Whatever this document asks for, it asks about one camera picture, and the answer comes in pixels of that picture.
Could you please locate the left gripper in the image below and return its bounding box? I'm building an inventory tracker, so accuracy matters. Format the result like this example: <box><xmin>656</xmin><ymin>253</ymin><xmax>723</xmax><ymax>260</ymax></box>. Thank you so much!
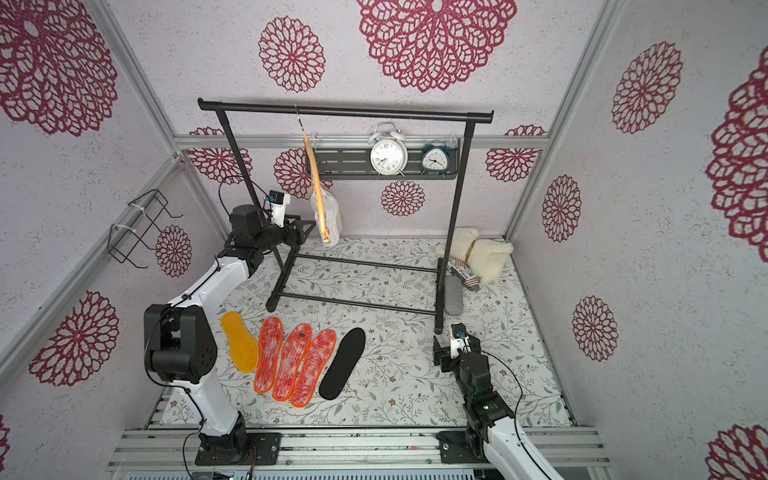
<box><xmin>255</xmin><ymin>215</ymin><xmax>316</xmax><ymax>253</ymax></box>

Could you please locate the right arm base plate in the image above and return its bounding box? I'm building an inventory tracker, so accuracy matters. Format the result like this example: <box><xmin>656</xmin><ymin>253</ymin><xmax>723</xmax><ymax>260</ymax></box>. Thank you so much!
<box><xmin>435</xmin><ymin>429</ymin><xmax>490</xmax><ymax>464</ymax></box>

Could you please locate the cream plush toy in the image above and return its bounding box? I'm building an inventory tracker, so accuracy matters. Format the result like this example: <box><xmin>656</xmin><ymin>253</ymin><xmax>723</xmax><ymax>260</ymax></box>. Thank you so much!
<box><xmin>448</xmin><ymin>228</ymin><xmax>513</xmax><ymax>284</ymax></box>

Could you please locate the red orange insole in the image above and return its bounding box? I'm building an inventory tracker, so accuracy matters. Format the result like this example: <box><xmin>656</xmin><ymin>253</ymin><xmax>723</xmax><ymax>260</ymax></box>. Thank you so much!
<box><xmin>254</xmin><ymin>317</ymin><xmax>284</xmax><ymax>393</ymax></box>

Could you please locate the aluminium front rail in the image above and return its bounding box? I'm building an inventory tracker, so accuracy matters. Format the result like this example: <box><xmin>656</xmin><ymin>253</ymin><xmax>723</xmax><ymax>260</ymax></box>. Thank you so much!
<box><xmin>105</xmin><ymin>427</ymin><xmax>612</xmax><ymax>479</ymax></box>

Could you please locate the black wall shelf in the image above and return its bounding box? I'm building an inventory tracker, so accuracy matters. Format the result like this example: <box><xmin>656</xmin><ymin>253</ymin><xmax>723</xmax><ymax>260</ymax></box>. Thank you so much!
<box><xmin>314</xmin><ymin>139</ymin><xmax>462</xmax><ymax>181</ymax></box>

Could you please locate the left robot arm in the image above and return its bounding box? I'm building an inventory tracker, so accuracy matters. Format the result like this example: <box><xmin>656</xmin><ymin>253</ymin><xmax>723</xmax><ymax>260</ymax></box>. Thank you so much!
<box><xmin>143</xmin><ymin>205</ymin><xmax>316</xmax><ymax>462</ymax></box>

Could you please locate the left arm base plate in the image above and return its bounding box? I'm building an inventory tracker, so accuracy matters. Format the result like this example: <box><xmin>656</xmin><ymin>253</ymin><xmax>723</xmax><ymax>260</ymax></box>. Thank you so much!
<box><xmin>195</xmin><ymin>432</ymin><xmax>282</xmax><ymax>467</ymax></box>

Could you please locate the orange trimmed white insole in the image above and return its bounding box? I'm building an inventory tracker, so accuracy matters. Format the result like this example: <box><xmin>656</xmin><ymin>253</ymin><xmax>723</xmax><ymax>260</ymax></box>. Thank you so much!
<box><xmin>290</xmin><ymin>329</ymin><xmax>337</xmax><ymax>408</ymax></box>

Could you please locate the yellow shoe insole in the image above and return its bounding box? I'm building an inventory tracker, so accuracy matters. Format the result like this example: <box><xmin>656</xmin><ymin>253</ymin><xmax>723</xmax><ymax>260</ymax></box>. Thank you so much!
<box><xmin>220</xmin><ymin>312</ymin><xmax>260</xmax><ymax>373</ymax></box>

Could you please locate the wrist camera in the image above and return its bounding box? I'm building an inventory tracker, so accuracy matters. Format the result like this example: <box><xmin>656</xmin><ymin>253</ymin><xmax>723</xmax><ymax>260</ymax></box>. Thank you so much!
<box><xmin>267</xmin><ymin>190</ymin><xmax>292</xmax><ymax>228</ymax></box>
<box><xmin>450</xmin><ymin>323</ymin><xmax>472</xmax><ymax>359</ymax></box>

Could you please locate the white alarm clock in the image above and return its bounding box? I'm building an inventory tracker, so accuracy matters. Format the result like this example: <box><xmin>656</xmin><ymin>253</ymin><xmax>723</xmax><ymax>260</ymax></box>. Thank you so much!
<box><xmin>368</xmin><ymin>122</ymin><xmax>408</xmax><ymax>176</ymax></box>

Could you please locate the orange clip hanger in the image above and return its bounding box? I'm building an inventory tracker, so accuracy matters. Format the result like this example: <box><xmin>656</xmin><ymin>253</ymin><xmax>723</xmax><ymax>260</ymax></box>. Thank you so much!
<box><xmin>294</xmin><ymin>105</ymin><xmax>331</xmax><ymax>245</ymax></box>

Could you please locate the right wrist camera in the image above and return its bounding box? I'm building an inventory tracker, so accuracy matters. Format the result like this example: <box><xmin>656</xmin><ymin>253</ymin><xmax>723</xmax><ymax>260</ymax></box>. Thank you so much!
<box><xmin>450</xmin><ymin>323</ymin><xmax>472</xmax><ymax>359</ymax></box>

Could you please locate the grey insole on floor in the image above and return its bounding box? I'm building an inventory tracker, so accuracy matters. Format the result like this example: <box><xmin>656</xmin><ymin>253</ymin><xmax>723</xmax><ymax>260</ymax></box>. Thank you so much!
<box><xmin>444</xmin><ymin>276</ymin><xmax>464</xmax><ymax>316</ymax></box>

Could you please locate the white grey insole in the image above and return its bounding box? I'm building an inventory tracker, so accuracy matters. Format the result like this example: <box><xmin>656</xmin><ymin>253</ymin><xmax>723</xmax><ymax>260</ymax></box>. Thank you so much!
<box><xmin>321</xmin><ymin>187</ymin><xmax>343</xmax><ymax>247</ymax></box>

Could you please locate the dark green alarm clock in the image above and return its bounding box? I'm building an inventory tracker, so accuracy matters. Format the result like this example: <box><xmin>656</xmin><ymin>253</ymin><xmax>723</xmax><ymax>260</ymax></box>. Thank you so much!
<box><xmin>421</xmin><ymin>143</ymin><xmax>450</xmax><ymax>175</ymax></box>

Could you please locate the black wire wall hook rack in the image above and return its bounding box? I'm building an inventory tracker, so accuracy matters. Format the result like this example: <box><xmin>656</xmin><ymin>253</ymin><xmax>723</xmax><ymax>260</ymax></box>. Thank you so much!
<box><xmin>106</xmin><ymin>188</ymin><xmax>183</xmax><ymax>270</ymax></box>

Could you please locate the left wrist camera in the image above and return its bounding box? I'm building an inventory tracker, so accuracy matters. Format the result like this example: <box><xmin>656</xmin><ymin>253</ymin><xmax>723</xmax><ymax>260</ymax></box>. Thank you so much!
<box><xmin>267</xmin><ymin>190</ymin><xmax>292</xmax><ymax>228</ymax></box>

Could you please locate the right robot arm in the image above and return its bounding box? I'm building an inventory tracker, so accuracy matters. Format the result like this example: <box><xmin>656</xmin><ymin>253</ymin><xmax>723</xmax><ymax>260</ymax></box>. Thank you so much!
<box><xmin>433</xmin><ymin>340</ymin><xmax>562</xmax><ymax>479</ymax></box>

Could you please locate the black clothes rack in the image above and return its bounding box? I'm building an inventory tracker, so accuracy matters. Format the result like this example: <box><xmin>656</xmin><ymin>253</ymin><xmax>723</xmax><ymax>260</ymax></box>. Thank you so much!
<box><xmin>197</xmin><ymin>98</ymin><xmax>494</xmax><ymax>335</ymax></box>

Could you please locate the striped small box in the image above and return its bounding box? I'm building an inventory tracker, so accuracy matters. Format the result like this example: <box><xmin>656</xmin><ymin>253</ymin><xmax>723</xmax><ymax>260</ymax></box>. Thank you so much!
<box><xmin>448</xmin><ymin>258</ymin><xmax>481</xmax><ymax>292</ymax></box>

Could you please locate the black shoe insole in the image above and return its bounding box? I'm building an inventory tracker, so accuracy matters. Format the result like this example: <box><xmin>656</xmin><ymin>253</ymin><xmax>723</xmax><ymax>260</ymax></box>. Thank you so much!
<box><xmin>318</xmin><ymin>327</ymin><xmax>366</xmax><ymax>400</ymax></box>

